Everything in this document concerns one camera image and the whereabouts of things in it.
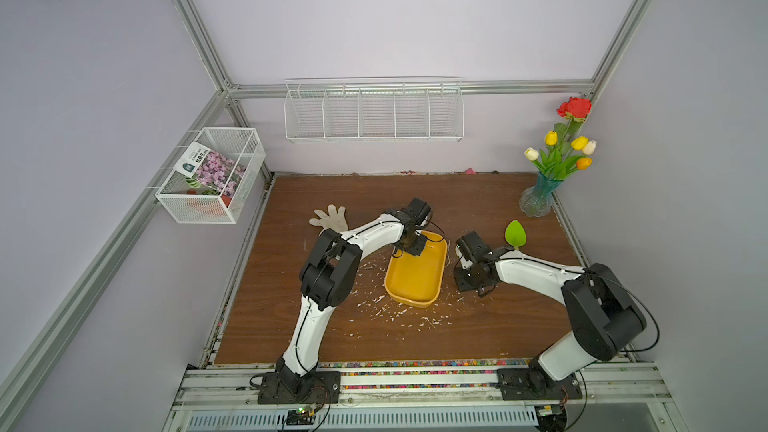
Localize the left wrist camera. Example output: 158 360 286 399
399 197 432 229

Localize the glass vase with flowers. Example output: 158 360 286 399
519 97 597 218

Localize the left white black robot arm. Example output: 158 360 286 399
277 205 431 381

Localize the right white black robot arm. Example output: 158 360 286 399
454 245 647 389

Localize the yellow plastic storage box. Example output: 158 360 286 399
384 231 448 309

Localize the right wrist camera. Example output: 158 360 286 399
456 231 492 263

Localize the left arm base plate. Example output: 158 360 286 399
257 369 341 405

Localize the aluminium front rail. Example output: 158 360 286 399
163 359 689 431

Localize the white wire wall shelf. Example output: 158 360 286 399
284 76 465 142

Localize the purple flower seed packet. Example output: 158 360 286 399
173 142 246 198

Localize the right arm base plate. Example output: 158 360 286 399
497 368 583 402

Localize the green yellow toy trowel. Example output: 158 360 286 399
504 220 527 249

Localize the white cotton work glove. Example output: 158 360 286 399
309 204 349 233

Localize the white wire basket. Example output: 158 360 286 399
155 127 266 224

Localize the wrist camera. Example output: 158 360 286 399
456 231 492 263
399 197 432 229

